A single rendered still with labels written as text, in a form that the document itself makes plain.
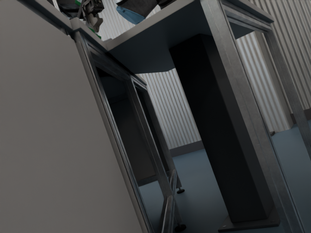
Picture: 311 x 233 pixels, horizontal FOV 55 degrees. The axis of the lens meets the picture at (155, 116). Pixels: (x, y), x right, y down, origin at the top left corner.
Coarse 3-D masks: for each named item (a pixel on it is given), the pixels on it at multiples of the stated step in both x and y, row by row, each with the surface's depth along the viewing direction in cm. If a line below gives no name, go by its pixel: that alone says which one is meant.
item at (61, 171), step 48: (0, 0) 43; (0, 48) 38; (48, 48) 55; (0, 96) 34; (48, 96) 47; (0, 144) 31; (48, 144) 42; (96, 144) 62; (0, 192) 29; (48, 192) 37; (96, 192) 53
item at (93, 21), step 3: (90, 15) 149; (90, 18) 150; (93, 18) 148; (96, 18) 147; (90, 21) 149; (93, 21) 149; (96, 21) 148; (90, 24) 149; (93, 24) 149; (93, 27) 150; (96, 30) 151
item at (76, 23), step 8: (72, 24) 76; (80, 24) 77; (72, 32) 77; (88, 32) 83; (96, 40) 91; (104, 48) 100; (112, 56) 113; (120, 64) 130; (104, 80) 152; (112, 80) 160; (120, 80) 168; (144, 80) 215; (104, 88) 174; (112, 88) 185; (120, 88) 196; (112, 96) 219
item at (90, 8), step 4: (88, 0) 146; (92, 0) 146; (96, 0) 148; (100, 0) 150; (84, 4) 148; (88, 4) 148; (92, 4) 146; (96, 4) 147; (100, 4) 149; (84, 8) 149; (88, 8) 149; (92, 8) 146; (96, 8) 147; (100, 8) 149; (104, 8) 150; (88, 12) 149; (92, 12) 151; (96, 12) 152
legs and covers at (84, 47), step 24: (96, 48) 93; (96, 72) 80; (120, 72) 125; (96, 96) 76; (120, 96) 222; (144, 96) 220; (120, 120) 227; (144, 120) 148; (120, 144) 78; (144, 144) 226; (120, 168) 76; (144, 168) 226; (168, 168) 224; (168, 192) 147; (144, 216) 76; (168, 216) 116
